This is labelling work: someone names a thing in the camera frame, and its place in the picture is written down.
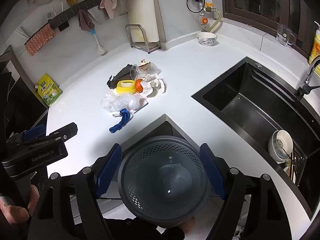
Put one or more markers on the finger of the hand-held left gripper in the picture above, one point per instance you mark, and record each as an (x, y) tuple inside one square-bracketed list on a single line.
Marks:
[(67, 130), (33, 132)]

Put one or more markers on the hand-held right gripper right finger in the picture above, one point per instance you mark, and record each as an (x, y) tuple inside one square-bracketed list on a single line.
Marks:
[(212, 172)]

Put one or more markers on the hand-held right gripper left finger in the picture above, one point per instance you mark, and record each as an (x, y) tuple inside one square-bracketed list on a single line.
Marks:
[(110, 170)]

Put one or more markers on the grey perforated trash bin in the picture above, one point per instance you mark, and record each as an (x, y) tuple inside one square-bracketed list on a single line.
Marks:
[(140, 180)]

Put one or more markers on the blue plastic scrap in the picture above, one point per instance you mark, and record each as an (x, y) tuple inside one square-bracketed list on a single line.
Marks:
[(121, 122)]

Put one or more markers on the clear plastic bag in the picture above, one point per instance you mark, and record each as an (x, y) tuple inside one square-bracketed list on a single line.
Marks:
[(120, 102)]

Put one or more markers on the yellow lidded plastic container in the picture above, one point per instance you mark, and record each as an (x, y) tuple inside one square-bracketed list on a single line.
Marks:
[(126, 87)]

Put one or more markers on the dark grey cloth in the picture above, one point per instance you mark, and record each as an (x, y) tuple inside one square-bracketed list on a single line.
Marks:
[(120, 76)]

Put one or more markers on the orange peel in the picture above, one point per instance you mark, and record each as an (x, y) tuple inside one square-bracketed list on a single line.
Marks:
[(139, 85)]

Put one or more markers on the white tissue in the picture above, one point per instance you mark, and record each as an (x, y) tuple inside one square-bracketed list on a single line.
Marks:
[(155, 86)]

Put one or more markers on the clear glass bowl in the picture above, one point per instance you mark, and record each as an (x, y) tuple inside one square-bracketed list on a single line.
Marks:
[(147, 68)]

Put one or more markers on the person's left hand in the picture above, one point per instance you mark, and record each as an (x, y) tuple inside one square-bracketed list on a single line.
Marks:
[(12, 211)]

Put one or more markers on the dark kitchen appliance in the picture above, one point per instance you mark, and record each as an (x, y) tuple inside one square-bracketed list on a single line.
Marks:
[(17, 100)]

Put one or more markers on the person's foot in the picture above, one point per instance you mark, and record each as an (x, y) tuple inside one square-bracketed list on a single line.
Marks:
[(187, 226)]

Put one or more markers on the person's dark trouser leg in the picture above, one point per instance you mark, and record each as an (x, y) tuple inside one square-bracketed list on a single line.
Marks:
[(140, 231)]

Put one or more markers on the white bowl in sink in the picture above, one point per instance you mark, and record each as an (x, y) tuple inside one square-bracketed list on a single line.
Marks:
[(281, 145)]

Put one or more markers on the black kitchen sink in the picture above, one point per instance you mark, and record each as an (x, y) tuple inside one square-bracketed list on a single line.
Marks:
[(250, 105)]

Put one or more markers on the blue white bottle brush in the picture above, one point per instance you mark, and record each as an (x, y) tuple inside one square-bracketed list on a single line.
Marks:
[(98, 46)]

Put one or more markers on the orange zigzag dish cloth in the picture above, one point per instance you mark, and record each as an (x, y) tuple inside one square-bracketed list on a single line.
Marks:
[(40, 40)]

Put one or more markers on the bundle of white sticks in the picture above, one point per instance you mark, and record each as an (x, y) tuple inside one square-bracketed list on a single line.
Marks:
[(23, 33)]

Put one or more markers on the brown hanging cloth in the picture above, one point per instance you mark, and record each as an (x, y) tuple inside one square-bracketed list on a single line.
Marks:
[(85, 18)]

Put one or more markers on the steel fork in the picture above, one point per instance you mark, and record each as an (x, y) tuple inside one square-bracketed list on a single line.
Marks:
[(49, 17)]

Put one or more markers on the steel cutting board rack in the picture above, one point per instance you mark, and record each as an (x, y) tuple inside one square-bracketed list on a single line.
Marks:
[(147, 46)]

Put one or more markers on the white patterned ceramic bowl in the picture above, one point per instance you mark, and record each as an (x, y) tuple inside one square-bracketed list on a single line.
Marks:
[(206, 39)]

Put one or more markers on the pink hanging cloth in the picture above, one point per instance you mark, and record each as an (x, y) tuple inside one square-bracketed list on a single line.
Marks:
[(108, 3)]

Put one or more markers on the white cutting board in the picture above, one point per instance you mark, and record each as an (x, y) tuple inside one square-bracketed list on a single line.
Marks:
[(142, 10)]

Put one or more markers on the clear glass mug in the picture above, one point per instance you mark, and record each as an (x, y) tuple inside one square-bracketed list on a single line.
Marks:
[(285, 36)]

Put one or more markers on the yellow detergent bottle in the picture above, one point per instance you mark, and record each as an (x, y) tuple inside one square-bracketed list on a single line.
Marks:
[(316, 50)]

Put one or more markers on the metal gas pipe with valves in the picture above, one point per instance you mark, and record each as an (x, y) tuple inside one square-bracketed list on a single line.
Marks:
[(201, 5)]

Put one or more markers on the small black wall holder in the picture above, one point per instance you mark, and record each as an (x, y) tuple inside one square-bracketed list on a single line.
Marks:
[(64, 26)]

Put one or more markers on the black wall rail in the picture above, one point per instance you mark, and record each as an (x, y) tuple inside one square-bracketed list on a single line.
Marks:
[(85, 3)]

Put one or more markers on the dark window frame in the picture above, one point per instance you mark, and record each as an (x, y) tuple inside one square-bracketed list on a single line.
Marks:
[(250, 17)]

